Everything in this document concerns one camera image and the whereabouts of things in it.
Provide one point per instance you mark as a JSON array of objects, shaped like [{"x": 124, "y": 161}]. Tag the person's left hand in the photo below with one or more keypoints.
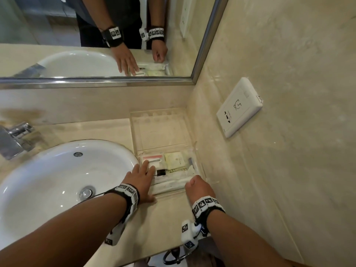
[{"x": 139, "y": 182}]

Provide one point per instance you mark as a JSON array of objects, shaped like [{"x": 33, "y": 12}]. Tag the person's right hand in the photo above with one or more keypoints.
[{"x": 200, "y": 189}]

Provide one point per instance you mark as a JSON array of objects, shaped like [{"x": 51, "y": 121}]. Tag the person's left thumb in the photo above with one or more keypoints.
[{"x": 148, "y": 198}]

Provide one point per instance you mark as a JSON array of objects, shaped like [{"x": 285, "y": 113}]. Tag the person's right fingers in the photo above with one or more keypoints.
[{"x": 192, "y": 182}]

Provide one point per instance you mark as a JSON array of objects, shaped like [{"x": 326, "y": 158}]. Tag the person's left forearm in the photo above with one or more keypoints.
[{"x": 69, "y": 230}]

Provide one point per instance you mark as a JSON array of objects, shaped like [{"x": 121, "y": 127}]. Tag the person's right forearm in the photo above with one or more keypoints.
[{"x": 244, "y": 244}]

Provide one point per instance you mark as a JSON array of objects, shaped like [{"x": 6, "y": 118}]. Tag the white amenity packet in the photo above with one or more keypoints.
[{"x": 175, "y": 182}]

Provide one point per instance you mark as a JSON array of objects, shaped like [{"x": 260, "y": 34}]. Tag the black marker wristband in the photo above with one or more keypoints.
[
  {"x": 207, "y": 207},
  {"x": 128, "y": 196}
]

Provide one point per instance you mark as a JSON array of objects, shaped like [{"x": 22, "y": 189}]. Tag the yellow amenity packet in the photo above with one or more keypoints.
[{"x": 174, "y": 160}]

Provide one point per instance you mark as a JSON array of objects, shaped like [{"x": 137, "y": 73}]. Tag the small black item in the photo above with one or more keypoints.
[{"x": 161, "y": 172}]

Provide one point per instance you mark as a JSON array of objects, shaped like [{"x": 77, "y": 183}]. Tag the pink toothbrush packet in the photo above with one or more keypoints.
[{"x": 151, "y": 159}]

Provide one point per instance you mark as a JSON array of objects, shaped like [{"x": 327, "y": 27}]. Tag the clear acrylic amenity box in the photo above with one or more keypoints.
[{"x": 161, "y": 133}]

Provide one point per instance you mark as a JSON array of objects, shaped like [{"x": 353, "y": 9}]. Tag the chrome drain stopper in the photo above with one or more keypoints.
[{"x": 87, "y": 192}]

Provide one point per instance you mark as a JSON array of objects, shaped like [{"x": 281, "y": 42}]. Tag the round overflow hole cover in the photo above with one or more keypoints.
[{"x": 78, "y": 154}]

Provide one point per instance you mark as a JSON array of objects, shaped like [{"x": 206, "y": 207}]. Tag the white ceramic sink basin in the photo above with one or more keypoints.
[{"x": 50, "y": 180}]

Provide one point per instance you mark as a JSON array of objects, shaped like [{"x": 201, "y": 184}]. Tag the chrome faucet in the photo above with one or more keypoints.
[{"x": 16, "y": 139}]

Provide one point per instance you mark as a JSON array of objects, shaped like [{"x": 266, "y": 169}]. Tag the white wall socket panel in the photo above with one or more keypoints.
[{"x": 239, "y": 108}]

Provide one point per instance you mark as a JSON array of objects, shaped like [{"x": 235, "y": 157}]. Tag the wall mirror with metal frame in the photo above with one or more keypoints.
[{"x": 83, "y": 38}]

